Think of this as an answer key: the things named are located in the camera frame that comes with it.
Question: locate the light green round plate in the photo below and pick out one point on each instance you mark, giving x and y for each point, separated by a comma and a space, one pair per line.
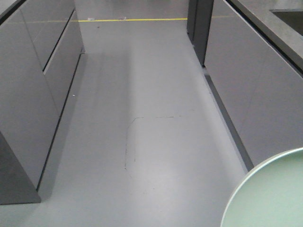
270, 195

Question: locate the dark tall cabinet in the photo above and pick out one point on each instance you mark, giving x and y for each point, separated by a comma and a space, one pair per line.
198, 25

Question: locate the grey sink counter cabinet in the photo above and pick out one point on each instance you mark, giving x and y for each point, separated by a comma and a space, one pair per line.
261, 93

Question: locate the grey cabinet left side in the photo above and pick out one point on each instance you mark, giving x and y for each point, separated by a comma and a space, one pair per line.
40, 46

